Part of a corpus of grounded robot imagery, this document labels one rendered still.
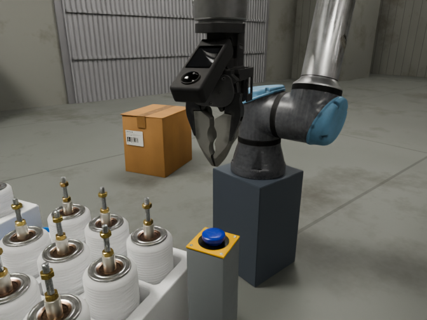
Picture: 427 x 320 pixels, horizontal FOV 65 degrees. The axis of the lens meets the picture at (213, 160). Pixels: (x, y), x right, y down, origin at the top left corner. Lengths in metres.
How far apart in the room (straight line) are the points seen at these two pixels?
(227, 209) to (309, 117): 0.35
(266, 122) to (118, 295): 0.50
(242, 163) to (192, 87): 0.49
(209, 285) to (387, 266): 0.70
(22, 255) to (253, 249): 0.54
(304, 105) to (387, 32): 6.90
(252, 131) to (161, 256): 0.38
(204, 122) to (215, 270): 0.24
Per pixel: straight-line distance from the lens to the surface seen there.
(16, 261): 0.80
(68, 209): 0.87
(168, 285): 0.72
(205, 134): 0.52
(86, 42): 3.93
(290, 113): 0.80
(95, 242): 0.78
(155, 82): 4.31
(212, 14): 0.48
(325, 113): 0.77
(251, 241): 0.92
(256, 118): 0.84
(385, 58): 7.65
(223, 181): 0.92
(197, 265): 0.59
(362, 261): 1.17
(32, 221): 1.13
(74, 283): 0.73
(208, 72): 0.43
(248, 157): 0.87
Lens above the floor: 0.64
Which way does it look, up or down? 20 degrees down
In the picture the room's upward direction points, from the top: straight up
